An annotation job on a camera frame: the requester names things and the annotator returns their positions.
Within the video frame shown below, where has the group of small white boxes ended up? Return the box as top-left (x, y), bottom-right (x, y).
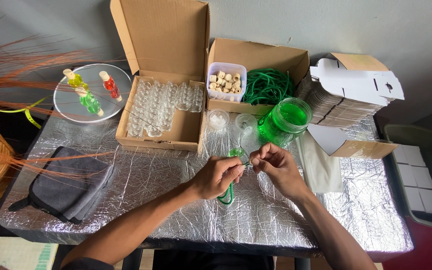
top-left (392, 144), bottom-right (432, 216)

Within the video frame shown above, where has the yellow measuring tape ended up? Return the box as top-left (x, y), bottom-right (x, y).
top-left (0, 95), bottom-right (52, 130)

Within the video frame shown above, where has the glass jar of green liquid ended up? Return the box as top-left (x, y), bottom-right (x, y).
top-left (258, 97), bottom-right (313, 148)

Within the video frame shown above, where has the stack of flat white cartons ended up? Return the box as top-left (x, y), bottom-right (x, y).
top-left (295, 52), bottom-right (405, 129)

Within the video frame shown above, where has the red liquid bottle wooden cap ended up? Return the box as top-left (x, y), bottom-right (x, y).
top-left (99, 70), bottom-right (123, 103)

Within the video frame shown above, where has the person's left hand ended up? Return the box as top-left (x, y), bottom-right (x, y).
top-left (190, 155), bottom-right (247, 201)

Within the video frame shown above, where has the small cup of white stoppers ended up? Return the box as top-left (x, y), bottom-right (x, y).
top-left (206, 109), bottom-right (230, 131)

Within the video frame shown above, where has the clear plastic tub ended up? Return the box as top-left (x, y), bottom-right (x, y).
top-left (206, 62), bottom-right (247, 103)

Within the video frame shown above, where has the low open cardboard box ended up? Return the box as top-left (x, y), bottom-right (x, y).
top-left (205, 37), bottom-right (310, 116)

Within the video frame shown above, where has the open cardboard box tall lid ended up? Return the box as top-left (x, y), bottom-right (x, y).
top-left (110, 0), bottom-right (211, 152)

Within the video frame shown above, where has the single unfolded white carton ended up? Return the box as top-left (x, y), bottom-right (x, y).
top-left (307, 124), bottom-right (398, 160)

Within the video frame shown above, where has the person's right hand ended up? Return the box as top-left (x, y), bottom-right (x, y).
top-left (249, 142), bottom-right (311, 201)

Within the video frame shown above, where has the person's black sleeve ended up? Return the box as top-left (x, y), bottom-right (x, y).
top-left (60, 257), bottom-right (115, 270)

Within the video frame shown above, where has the green cord loop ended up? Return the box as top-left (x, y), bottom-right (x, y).
top-left (217, 161), bottom-right (251, 206)

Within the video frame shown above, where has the heap of wooden bottle caps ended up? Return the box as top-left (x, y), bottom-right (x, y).
top-left (208, 70), bottom-right (242, 94)

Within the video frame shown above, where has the green liquid bottle wooden cap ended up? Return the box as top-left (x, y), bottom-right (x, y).
top-left (74, 87), bottom-right (105, 117)

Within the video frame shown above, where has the white plastic bag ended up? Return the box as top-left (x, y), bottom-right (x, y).
top-left (295, 131), bottom-right (344, 194)

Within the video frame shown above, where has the yellow liquid bottle wooden cap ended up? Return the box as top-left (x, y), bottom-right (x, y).
top-left (63, 68), bottom-right (86, 89)

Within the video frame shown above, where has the grey folded cloth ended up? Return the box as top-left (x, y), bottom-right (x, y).
top-left (8, 146), bottom-right (115, 225)

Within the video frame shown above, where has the bundle of dried brown reeds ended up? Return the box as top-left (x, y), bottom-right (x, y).
top-left (0, 0), bottom-right (134, 181)

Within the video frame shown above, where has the silver foil table cover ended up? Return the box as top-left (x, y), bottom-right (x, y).
top-left (0, 109), bottom-right (415, 263)

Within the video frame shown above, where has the round mirror tray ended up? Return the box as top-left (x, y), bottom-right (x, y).
top-left (53, 63), bottom-right (133, 124)

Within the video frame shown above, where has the coil of green cords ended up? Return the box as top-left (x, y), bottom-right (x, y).
top-left (241, 68), bottom-right (295, 106)

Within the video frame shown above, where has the group of empty glass bottles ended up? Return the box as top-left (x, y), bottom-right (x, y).
top-left (127, 79), bottom-right (205, 138)

